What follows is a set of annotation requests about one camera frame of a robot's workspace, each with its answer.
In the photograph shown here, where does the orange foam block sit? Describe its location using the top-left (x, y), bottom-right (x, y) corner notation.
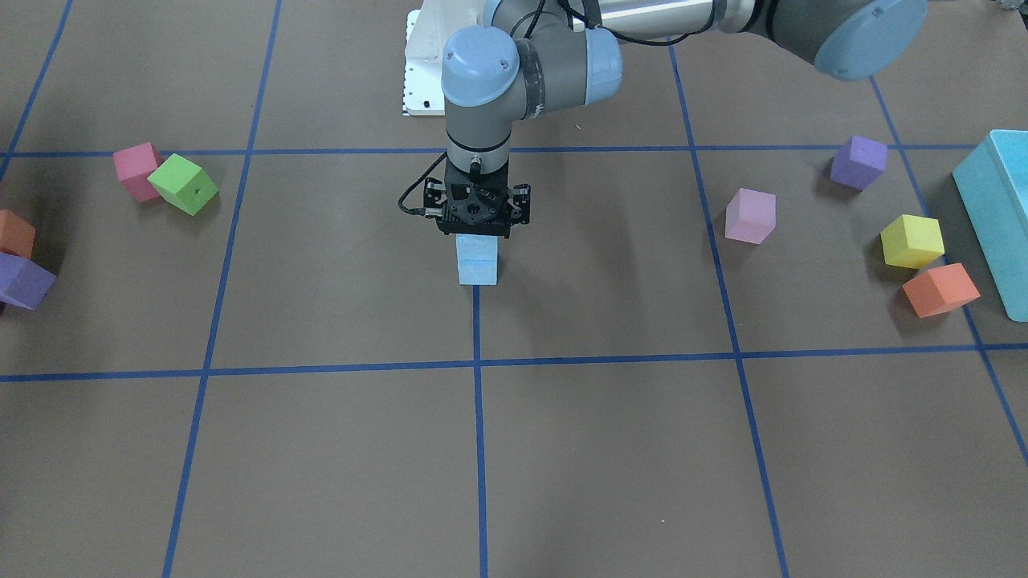
top-left (902, 263), bottom-right (981, 319)
top-left (0, 210), bottom-right (36, 260)

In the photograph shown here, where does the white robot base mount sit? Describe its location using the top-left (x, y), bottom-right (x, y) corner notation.
top-left (402, 1), bottom-right (445, 116)

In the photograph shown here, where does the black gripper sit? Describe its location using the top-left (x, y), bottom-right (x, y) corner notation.
top-left (423, 167), bottom-right (533, 238)

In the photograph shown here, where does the light pink foam block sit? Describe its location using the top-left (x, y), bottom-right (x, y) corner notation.
top-left (724, 188), bottom-right (776, 245)

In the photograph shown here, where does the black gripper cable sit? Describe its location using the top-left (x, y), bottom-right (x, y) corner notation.
top-left (398, 154), bottom-right (447, 218)

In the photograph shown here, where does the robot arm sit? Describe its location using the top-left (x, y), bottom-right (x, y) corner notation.
top-left (398, 1), bottom-right (928, 238)

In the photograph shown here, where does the green foam block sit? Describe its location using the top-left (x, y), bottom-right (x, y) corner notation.
top-left (147, 153), bottom-right (219, 216)

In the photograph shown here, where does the light blue foam block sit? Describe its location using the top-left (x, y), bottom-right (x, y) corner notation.
top-left (456, 234), bottom-right (500, 263)
top-left (458, 259), bottom-right (499, 286)

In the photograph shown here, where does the purple foam block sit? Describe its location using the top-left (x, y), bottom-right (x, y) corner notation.
top-left (829, 135), bottom-right (889, 191)
top-left (1, 253), bottom-right (56, 311)

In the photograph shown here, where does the yellow foam block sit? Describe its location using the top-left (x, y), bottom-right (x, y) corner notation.
top-left (879, 214), bottom-right (946, 270)

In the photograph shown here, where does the teal plastic bin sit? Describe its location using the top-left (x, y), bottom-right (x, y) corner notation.
top-left (953, 129), bottom-right (1027, 323)

